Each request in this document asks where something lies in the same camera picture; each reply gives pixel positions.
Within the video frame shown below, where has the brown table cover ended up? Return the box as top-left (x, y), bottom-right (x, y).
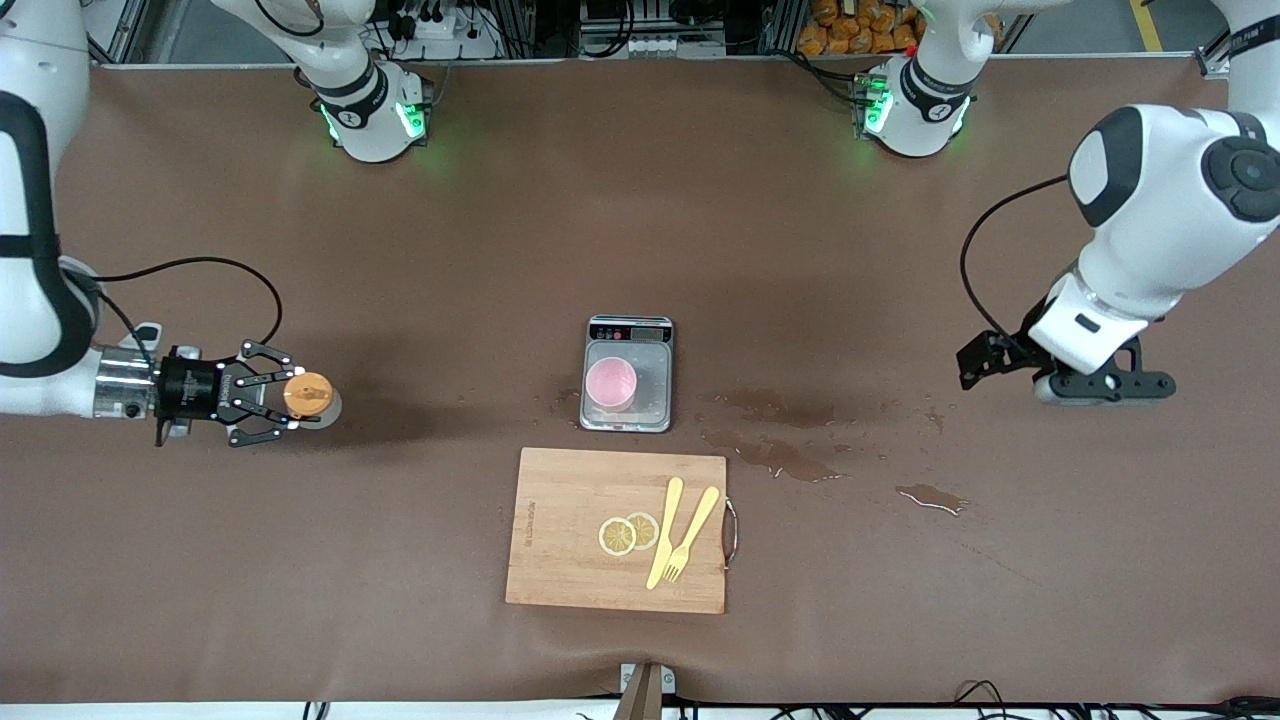
top-left (0, 55), bottom-right (1280, 706)

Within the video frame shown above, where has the clear orange-capped sauce bottle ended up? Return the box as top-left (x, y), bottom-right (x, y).
top-left (283, 371), bottom-right (343, 427)

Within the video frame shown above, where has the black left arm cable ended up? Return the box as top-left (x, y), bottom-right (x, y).
top-left (959, 174), bottom-right (1073, 341)

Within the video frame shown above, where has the orange snack bag pile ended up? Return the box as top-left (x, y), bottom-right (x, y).
top-left (797, 0), bottom-right (926, 56)

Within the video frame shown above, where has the metal mounting bracket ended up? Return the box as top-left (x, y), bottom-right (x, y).
top-left (619, 662), bottom-right (677, 720)

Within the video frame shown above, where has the silver kitchen scale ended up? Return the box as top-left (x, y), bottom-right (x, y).
top-left (579, 315), bottom-right (675, 434)

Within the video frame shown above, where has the white power strip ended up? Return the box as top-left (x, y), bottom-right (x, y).
top-left (385, 0), bottom-right (501, 59)

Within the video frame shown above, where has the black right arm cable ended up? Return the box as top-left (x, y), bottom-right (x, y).
top-left (90, 256), bottom-right (285, 361)

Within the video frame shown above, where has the small water puddle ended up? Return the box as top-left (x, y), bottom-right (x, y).
top-left (895, 484), bottom-right (970, 517)

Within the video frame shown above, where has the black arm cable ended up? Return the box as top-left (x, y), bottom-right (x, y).
top-left (959, 174), bottom-right (1073, 341)
top-left (90, 256), bottom-right (285, 361)

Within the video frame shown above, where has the pink cup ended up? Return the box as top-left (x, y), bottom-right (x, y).
top-left (584, 356), bottom-right (639, 413)

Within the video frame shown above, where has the long white socket strip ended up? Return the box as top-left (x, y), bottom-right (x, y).
top-left (578, 33), bottom-right (728, 58)

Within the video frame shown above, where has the yellow plastic knife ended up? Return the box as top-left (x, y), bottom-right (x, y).
top-left (646, 477), bottom-right (685, 591)

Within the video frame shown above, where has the yellow plastic fork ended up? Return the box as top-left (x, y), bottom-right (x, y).
top-left (661, 486), bottom-right (721, 584)

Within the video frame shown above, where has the wooden cutting board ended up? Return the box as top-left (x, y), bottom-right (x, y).
top-left (505, 446), bottom-right (740, 615)

